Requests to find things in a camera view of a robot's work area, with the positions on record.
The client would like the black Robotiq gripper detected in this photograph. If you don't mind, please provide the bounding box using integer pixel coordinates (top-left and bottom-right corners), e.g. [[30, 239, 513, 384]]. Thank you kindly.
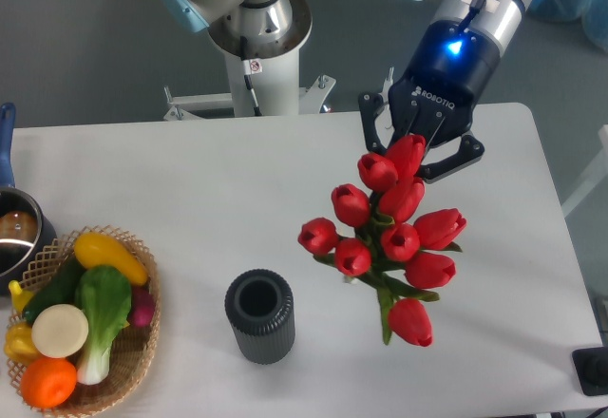
[[358, 0, 525, 183]]

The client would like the red tulip bouquet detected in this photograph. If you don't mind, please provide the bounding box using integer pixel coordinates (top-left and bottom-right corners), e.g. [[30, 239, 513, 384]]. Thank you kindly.
[[298, 135, 467, 347]]

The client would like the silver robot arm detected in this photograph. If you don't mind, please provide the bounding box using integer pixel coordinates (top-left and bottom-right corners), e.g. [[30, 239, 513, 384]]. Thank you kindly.
[[162, 0, 532, 182]]

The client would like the dark grey ribbed vase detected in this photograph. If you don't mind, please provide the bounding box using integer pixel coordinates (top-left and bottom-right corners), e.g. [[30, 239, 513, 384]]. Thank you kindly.
[[224, 269, 295, 365]]

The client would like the black device at table edge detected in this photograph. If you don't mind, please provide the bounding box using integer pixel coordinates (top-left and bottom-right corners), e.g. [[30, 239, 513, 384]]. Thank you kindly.
[[572, 346, 607, 397]]

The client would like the purple sweet potato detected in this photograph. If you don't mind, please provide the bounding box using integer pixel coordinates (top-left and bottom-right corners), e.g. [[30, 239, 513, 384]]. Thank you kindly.
[[127, 287, 156, 328]]

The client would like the yellow squash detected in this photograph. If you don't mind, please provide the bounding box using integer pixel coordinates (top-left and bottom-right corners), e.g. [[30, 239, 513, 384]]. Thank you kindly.
[[73, 232, 148, 286]]

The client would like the green bok choy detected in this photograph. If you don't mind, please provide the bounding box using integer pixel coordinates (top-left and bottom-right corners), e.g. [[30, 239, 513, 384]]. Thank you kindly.
[[75, 265, 131, 386]]

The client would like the woven wicker basket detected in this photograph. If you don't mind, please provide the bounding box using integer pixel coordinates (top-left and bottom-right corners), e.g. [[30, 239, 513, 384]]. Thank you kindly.
[[20, 225, 162, 417]]

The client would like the dark green cucumber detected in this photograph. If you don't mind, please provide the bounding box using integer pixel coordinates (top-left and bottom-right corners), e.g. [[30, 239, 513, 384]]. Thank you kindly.
[[22, 256, 86, 325]]

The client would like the cream round bun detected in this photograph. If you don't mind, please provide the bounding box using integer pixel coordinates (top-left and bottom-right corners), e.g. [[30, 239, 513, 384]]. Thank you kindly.
[[31, 304, 88, 358]]

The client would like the small yellow banana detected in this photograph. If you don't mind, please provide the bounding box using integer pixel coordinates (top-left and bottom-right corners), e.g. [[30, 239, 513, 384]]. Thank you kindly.
[[8, 280, 34, 314]]

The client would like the orange fruit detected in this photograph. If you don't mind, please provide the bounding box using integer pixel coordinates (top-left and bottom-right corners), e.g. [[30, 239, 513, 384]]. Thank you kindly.
[[20, 357, 77, 409]]

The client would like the yellow bell pepper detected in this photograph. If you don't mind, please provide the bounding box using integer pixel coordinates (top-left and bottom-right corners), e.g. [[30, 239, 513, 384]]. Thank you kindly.
[[4, 322, 41, 366]]

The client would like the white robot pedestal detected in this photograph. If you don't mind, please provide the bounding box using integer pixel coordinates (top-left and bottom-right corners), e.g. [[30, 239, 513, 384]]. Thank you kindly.
[[163, 49, 336, 121]]

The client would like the white frame at right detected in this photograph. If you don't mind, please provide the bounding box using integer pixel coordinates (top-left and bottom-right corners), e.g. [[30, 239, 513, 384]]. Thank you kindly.
[[561, 124, 607, 218]]

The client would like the blue handled saucepan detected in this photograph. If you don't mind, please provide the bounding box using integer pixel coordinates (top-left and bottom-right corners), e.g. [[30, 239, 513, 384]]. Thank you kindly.
[[1, 103, 56, 296]]

